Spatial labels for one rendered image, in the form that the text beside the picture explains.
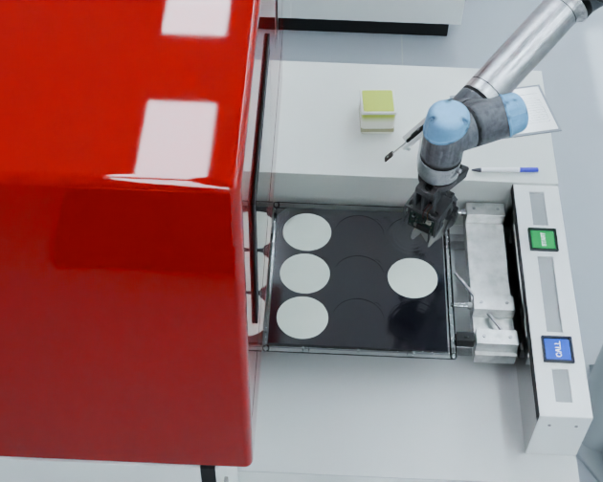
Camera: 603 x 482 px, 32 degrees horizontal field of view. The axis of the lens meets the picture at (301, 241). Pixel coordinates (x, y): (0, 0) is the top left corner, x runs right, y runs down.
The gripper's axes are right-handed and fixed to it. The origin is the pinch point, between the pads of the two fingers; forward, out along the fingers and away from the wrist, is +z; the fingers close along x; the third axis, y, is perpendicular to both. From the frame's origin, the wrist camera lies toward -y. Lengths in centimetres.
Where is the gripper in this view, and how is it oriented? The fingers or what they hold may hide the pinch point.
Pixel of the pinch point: (431, 234)
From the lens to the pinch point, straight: 211.4
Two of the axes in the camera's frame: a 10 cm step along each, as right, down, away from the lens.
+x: 8.4, 4.3, -3.3
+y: -5.4, 6.5, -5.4
